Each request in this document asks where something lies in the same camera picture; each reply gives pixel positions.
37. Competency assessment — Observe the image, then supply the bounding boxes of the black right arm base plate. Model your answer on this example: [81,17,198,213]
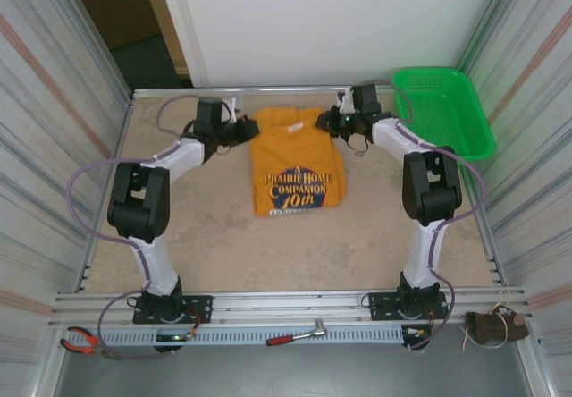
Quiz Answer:
[366,291,450,322]

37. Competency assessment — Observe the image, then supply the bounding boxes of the green plastic basket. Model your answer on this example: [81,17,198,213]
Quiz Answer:
[391,66,497,168]

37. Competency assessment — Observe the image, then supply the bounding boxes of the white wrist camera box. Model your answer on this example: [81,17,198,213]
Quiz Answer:
[336,87,358,115]
[221,96,239,124]

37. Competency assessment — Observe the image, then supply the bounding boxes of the brown cloth pouch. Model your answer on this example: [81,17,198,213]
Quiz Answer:
[464,309,531,347]

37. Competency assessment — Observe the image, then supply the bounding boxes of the orange-handled pliers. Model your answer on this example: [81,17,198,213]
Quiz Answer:
[60,326,122,361]

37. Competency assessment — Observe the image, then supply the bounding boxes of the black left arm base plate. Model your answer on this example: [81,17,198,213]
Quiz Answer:
[132,295,215,325]

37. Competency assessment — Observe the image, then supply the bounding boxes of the grey slotted cable duct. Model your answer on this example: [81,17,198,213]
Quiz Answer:
[96,327,406,347]

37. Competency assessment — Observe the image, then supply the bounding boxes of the aluminium side rail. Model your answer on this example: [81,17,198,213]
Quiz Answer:
[75,94,136,293]
[459,164,504,287]

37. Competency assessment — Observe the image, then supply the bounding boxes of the wide aluminium mounting rail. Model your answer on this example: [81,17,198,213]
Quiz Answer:
[47,285,533,329]

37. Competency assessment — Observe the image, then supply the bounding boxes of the brown wooden panel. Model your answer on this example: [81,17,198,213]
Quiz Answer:
[64,0,163,52]

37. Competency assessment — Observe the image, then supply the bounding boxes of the white door frame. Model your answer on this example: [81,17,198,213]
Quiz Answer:
[154,0,211,89]

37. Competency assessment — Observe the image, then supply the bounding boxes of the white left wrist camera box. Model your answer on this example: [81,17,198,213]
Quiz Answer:
[221,96,239,124]

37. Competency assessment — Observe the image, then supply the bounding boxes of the orange t-shirt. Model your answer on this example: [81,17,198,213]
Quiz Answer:
[248,106,349,218]

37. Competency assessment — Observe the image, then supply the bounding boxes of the beige door jamb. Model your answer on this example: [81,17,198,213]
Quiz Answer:
[138,0,194,88]

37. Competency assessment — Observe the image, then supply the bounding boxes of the red-handled ratchet wrench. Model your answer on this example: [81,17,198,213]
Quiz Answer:
[265,319,327,348]

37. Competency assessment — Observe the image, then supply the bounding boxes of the beige string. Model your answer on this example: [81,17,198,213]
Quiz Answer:
[461,289,515,352]

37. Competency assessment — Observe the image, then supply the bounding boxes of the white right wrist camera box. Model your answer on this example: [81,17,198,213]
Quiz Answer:
[336,87,358,115]

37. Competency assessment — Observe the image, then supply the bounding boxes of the thin aluminium table-edge rail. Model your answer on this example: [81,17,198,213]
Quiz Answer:
[131,84,395,99]

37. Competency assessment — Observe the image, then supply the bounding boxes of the black controller board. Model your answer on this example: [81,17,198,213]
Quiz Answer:
[153,332,198,354]
[400,325,433,352]

